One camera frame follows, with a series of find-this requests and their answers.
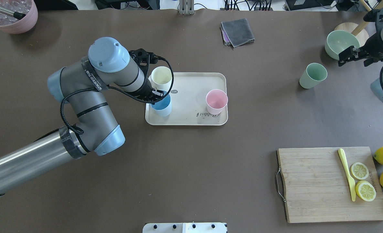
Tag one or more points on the metal rod in bowl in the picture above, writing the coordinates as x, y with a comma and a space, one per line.
11, 13

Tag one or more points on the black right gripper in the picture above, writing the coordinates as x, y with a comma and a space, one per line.
373, 45

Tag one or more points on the green bowl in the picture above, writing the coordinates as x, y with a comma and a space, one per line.
337, 41

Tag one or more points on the upper lemon slice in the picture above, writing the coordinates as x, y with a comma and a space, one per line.
359, 171

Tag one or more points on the wooden cup rack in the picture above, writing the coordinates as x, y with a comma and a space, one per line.
359, 30

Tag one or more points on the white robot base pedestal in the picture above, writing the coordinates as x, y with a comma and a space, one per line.
190, 227

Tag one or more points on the green cup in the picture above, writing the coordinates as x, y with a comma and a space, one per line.
314, 74

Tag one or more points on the beige rabbit tray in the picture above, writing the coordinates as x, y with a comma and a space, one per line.
189, 106

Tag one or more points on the yellow plastic knife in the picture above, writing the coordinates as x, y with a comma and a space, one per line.
351, 181

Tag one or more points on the lower lemon slice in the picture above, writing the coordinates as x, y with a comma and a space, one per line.
365, 191

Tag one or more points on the purple cloth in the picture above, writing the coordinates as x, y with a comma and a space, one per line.
225, 38

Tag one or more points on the wooden cutting board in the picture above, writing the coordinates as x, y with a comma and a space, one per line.
315, 187

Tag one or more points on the blue cup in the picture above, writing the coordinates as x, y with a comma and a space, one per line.
162, 108

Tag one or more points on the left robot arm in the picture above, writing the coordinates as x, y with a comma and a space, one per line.
89, 124

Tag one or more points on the pink cup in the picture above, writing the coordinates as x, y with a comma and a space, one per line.
216, 100

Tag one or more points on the lemon slice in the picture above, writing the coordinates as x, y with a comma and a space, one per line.
359, 171
365, 191

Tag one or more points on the pink bowl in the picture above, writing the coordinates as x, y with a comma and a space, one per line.
12, 25

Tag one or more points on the cream white cup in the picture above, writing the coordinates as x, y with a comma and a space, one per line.
161, 78

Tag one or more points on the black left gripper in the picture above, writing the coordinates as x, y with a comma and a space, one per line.
147, 91

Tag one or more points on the grey cloth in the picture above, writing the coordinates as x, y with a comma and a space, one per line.
238, 32

